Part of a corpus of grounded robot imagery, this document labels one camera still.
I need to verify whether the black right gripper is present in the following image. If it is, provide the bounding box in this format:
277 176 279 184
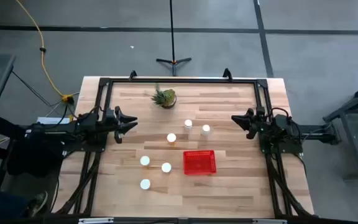
231 106 267 141

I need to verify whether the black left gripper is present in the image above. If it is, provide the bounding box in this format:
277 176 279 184
103 106 139 144

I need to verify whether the red plastic basket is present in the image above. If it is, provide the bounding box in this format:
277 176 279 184
183 149 218 176

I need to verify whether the potted green succulent plant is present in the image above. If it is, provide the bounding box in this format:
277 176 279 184
150 83 178 110

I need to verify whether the yellow power plug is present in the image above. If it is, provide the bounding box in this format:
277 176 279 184
60 93 75 105

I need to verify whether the white paper sheet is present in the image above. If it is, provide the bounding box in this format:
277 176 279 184
37 116 71 126

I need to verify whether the black chair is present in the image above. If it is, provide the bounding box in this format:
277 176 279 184
0 113 65 179

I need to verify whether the black tripod stand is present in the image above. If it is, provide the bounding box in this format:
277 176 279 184
155 0 193 77

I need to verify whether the grey metal table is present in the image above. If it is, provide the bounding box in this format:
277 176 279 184
322 79 358 182

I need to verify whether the person's shoe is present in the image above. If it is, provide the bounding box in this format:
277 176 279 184
26 190 49 218

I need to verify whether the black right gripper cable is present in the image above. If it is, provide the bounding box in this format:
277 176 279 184
270 106 292 121

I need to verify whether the black aluminium rig frame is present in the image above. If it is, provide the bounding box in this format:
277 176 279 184
52 68 316 218

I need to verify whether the black cable bundle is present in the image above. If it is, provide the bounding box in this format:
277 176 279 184
54 151 103 216
265 154 314 218

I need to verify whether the thin black floor cable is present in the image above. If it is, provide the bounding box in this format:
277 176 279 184
10 70 62 110

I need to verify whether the silver bracket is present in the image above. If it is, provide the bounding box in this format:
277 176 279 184
252 218 288 224
78 217 115 224

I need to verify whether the yellow cable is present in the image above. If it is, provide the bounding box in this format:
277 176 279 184
14 0 74 103

